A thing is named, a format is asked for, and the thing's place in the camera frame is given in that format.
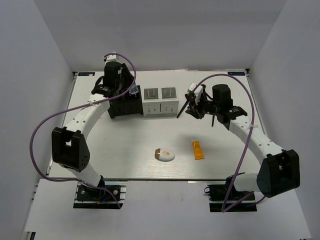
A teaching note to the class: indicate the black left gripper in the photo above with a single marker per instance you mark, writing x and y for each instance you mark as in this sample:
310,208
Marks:
126,73

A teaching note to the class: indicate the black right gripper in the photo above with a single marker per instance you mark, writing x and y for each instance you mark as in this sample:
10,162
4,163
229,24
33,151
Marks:
195,113

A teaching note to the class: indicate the orange sunscreen tube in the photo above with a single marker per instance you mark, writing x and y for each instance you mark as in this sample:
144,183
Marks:
198,153

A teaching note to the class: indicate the white egg-shaped sunscreen bottle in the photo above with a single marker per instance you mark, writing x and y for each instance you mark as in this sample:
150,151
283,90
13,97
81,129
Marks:
164,155

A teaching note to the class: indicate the clear plastic bottle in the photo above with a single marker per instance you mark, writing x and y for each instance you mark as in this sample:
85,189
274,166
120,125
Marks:
134,90

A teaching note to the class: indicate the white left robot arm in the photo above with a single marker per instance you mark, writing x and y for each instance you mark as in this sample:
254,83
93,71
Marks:
69,146

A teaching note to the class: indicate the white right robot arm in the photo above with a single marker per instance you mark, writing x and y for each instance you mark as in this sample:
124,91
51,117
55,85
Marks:
279,168

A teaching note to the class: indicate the black fan makeup brush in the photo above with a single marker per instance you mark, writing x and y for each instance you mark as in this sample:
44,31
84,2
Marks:
182,109

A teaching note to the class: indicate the black small makeup brush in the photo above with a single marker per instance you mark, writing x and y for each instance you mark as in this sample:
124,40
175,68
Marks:
213,121

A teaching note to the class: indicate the white slotted organizer box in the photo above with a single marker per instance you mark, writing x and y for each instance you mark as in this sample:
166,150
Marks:
160,101

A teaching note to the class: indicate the black slotted organizer box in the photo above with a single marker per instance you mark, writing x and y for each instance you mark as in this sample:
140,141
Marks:
128,104

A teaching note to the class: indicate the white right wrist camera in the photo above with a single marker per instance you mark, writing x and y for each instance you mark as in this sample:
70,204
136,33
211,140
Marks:
196,89

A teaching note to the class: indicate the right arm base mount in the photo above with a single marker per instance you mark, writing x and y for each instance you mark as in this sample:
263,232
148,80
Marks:
216,195

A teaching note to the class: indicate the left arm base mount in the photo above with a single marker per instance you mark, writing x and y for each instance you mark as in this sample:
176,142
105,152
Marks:
88,198

